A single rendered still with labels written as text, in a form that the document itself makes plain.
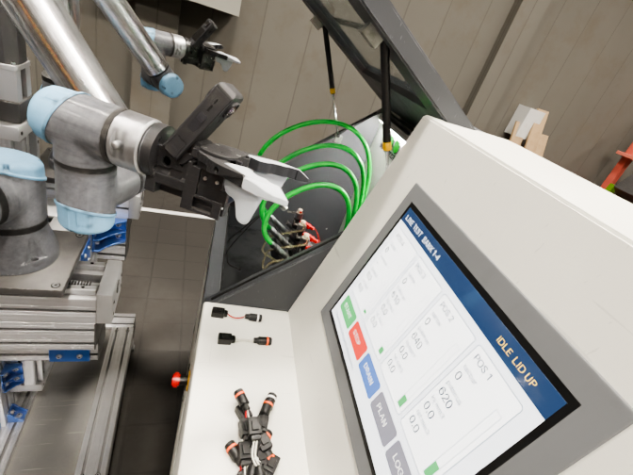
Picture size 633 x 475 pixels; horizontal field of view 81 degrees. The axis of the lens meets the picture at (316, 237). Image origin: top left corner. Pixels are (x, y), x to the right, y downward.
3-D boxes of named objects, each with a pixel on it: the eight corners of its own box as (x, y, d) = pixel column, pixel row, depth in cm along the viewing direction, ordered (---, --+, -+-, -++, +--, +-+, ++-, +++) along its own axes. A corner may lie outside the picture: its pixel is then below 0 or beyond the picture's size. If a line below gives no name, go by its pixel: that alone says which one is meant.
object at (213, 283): (213, 230, 157) (219, 197, 149) (223, 232, 158) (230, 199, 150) (195, 340, 105) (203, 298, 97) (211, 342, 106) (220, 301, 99)
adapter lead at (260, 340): (217, 345, 82) (219, 337, 81) (217, 337, 84) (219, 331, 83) (270, 348, 86) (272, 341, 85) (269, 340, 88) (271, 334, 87)
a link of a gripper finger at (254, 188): (277, 240, 42) (232, 207, 48) (292, 193, 40) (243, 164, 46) (255, 242, 40) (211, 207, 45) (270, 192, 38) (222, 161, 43)
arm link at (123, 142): (145, 109, 51) (105, 109, 43) (176, 121, 51) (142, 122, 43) (137, 162, 53) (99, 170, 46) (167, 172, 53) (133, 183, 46)
